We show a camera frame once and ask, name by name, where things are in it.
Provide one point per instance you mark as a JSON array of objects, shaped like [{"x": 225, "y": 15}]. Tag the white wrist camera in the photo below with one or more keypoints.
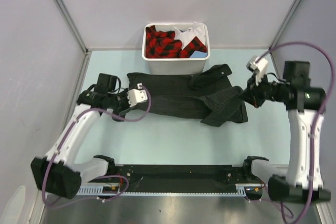
[
  {"x": 137, "y": 95},
  {"x": 258, "y": 66}
]

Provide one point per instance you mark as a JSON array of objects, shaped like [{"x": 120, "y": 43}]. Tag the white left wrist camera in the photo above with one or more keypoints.
[{"x": 137, "y": 95}]

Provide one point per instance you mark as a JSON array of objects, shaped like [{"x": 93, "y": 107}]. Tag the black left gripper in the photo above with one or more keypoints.
[{"x": 124, "y": 94}]

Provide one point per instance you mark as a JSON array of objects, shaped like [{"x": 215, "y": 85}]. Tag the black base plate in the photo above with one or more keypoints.
[{"x": 226, "y": 174}]

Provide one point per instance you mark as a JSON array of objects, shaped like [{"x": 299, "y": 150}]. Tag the light blue shirt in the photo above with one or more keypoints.
[{"x": 198, "y": 55}]

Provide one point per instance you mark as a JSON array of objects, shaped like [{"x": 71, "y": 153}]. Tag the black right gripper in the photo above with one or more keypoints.
[{"x": 251, "y": 93}]

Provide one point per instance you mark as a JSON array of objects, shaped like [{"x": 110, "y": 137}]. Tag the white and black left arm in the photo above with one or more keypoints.
[{"x": 57, "y": 172}]

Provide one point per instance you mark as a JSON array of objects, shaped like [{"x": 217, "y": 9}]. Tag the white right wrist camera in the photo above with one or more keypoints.
[{"x": 258, "y": 66}]

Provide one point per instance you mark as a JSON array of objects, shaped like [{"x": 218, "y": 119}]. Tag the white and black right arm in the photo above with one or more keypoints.
[{"x": 302, "y": 102}]

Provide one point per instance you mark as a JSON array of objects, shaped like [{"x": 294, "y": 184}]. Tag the dark pinstriped long sleeve shirt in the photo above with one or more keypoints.
[{"x": 207, "y": 96}]

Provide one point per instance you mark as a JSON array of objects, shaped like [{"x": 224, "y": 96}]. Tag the white plastic bin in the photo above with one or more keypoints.
[{"x": 175, "y": 66}]

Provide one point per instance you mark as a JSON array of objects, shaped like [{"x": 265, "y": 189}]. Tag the white slotted cable duct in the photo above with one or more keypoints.
[{"x": 108, "y": 191}]

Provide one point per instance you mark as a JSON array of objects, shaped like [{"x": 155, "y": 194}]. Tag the aluminium frame rail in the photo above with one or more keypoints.
[{"x": 259, "y": 168}]

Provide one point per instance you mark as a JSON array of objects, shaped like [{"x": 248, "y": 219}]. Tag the red black plaid shirt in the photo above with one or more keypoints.
[{"x": 162, "y": 45}]

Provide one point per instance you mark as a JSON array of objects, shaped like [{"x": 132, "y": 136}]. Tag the white shirt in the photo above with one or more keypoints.
[{"x": 197, "y": 30}]

